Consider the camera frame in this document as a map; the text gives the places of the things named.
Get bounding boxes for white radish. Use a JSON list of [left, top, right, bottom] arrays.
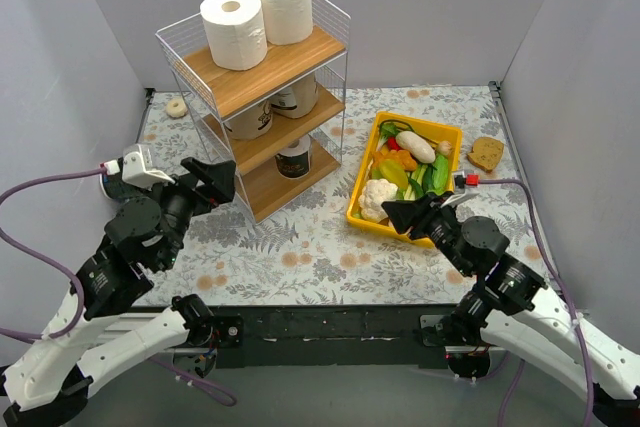
[[395, 131, 436, 164]]

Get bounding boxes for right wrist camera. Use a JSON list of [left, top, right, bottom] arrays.
[[442, 170, 479, 207]]

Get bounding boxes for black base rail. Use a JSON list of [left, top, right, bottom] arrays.
[[216, 304, 454, 369]]

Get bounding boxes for garlic bulb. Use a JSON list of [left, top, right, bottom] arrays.
[[436, 141, 453, 157]]

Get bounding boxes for white paper towel roll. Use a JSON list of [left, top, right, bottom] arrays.
[[200, 0, 267, 71], [261, 0, 314, 45]]

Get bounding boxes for brown printed paper roll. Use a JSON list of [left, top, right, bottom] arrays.
[[269, 73, 319, 119]]

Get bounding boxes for black wrapped roll on side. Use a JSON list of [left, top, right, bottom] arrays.
[[100, 172, 131, 202]]

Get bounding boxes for yellow orange pepper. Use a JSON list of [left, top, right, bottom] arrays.
[[372, 150, 418, 189]]

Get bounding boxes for yellow plastic bin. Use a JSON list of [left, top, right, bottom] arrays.
[[346, 111, 463, 248]]

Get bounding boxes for small beige donut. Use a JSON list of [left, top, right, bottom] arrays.
[[165, 97, 188, 119]]

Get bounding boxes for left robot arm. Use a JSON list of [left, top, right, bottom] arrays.
[[1, 152, 243, 426]]

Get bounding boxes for white cauliflower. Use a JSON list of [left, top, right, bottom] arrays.
[[358, 178, 398, 223]]

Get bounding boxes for white wire wooden shelf rack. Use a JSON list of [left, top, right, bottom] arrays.
[[155, 0, 351, 223]]

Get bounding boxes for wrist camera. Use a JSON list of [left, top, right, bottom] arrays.
[[442, 170, 479, 207], [101, 143, 175, 189]]

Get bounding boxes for bread slice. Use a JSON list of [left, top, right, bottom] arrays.
[[467, 137, 504, 173]]

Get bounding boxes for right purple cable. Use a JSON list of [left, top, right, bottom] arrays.
[[477, 176, 596, 427]]

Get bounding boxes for green cucumber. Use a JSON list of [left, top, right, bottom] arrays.
[[423, 153, 449, 195]]

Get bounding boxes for bok choy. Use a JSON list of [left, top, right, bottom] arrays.
[[396, 183, 416, 201]]

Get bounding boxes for black roll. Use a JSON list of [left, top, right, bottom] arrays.
[[275, 135, 311, 179], [100, 172, 131, 202]]

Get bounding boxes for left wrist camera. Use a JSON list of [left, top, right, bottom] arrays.
[[101, 143, 175, 189]]

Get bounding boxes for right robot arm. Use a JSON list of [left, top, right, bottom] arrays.
[[382, 194, 639, 426]]

